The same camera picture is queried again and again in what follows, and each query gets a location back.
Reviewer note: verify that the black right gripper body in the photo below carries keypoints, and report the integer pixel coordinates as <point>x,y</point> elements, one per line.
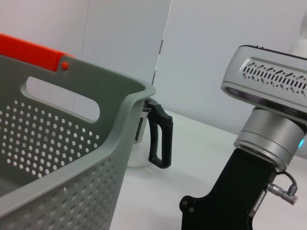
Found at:
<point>227,203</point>

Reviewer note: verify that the grey-green perforated storage basket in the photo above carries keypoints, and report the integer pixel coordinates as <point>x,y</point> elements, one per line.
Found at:
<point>72,191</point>

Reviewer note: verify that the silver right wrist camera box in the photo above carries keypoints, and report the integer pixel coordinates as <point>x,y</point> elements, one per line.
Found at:
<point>263,91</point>

